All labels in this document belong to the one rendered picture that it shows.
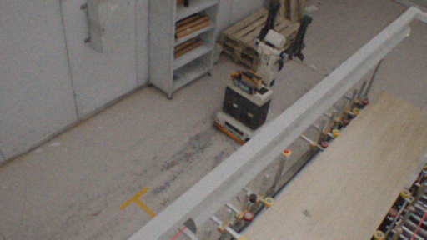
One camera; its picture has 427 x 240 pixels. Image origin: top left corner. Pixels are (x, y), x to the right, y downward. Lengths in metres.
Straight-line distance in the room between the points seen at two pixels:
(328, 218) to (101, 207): 2.36
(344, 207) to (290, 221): 0.53
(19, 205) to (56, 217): 0.44
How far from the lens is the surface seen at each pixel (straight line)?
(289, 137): 2.02
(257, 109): 4.85
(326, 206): 3.75
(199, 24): 5.65
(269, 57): 4.87
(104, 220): 4.50
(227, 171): 1.67
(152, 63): 5.76
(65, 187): 4.83
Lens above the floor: 3.72
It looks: 42 degrees down
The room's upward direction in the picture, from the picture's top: 8 degrees clockwise
